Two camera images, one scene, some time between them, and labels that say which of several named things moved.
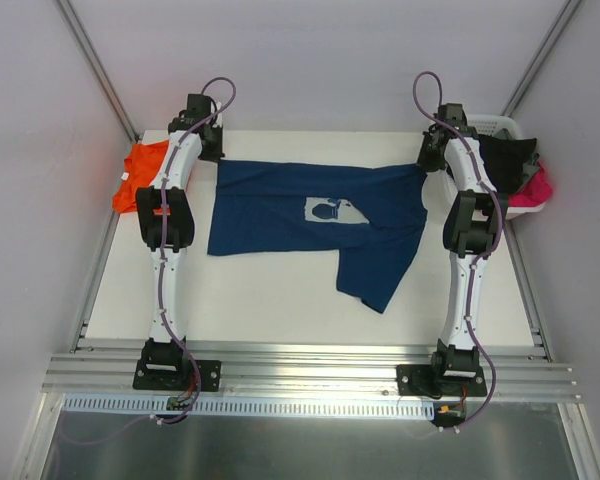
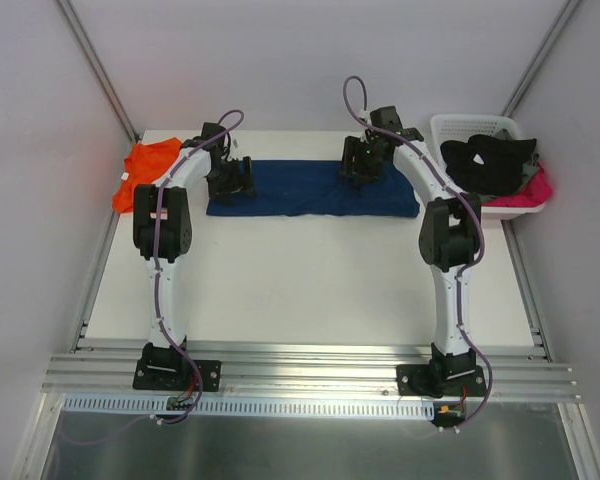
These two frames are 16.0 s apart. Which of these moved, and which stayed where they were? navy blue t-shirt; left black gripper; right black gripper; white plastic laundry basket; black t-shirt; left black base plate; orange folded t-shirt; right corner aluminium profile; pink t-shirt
Moved: left black gripper; navy blue t-shirt; right black gripper
Stayed: left black base plate; white plastic laundry basket; orange folded t-shirt; black t-shirt; right corner aluminium profile; pink t-shirt
